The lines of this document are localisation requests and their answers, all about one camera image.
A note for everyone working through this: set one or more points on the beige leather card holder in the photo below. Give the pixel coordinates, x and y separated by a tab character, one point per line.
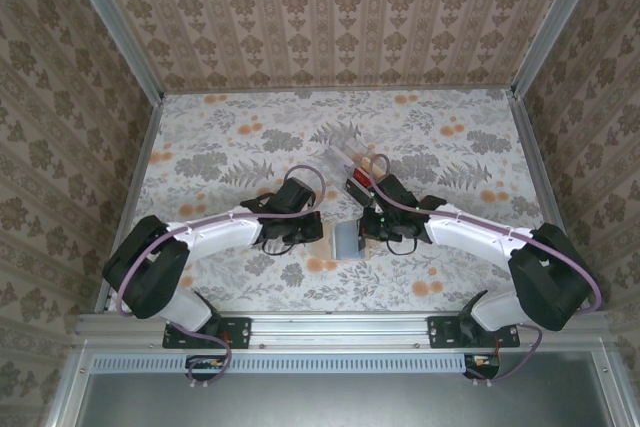
345	242

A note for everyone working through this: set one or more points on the red VIP card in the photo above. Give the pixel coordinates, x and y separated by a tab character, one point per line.
361	177

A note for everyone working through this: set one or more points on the gold VIP card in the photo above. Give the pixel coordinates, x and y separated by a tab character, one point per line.
369	166

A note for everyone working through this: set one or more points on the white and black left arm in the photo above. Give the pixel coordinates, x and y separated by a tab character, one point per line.
220	233

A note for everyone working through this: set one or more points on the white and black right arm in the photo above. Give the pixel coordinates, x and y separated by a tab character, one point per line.
465	236

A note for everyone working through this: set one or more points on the clear plastic card box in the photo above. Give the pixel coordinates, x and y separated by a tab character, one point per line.
345	149

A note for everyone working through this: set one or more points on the grey metal sheet panel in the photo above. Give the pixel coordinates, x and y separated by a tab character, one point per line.
340	402

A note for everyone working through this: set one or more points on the aluminium front frame rail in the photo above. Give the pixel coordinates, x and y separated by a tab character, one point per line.
340	329

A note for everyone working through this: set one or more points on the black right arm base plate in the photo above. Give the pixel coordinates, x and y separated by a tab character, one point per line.
445	331

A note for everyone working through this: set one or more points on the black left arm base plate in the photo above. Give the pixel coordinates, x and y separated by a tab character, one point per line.
235	332

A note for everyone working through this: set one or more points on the aluminium frame side rail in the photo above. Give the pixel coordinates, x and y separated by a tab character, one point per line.
542	162
127	207

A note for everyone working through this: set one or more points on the aluminium frame corner post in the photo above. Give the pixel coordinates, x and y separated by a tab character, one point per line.
117	22
555	22

